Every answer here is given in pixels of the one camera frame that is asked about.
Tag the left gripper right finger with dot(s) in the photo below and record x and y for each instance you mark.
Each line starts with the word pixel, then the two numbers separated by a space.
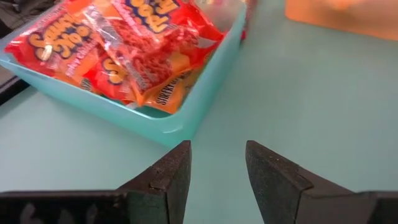
pixel 280 193

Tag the amber plastic bin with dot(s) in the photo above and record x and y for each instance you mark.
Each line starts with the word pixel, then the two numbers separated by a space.
pixel 342 15

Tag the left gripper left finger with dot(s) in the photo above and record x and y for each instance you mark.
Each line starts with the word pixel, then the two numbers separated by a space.
pixel 161 193

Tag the teal plastic bin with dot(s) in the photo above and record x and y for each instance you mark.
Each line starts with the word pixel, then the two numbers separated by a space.
pixel 93 102

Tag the red spicy noodle pack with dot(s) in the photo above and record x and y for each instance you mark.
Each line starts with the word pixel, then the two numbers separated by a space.
pixel 169 96
pixel 53 40
pixel 149 40

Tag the black metal table frame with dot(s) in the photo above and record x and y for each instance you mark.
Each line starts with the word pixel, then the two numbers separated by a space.
pixel 9 90

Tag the green table mat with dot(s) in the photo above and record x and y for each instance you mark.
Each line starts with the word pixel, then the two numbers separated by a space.
pixel 295 109

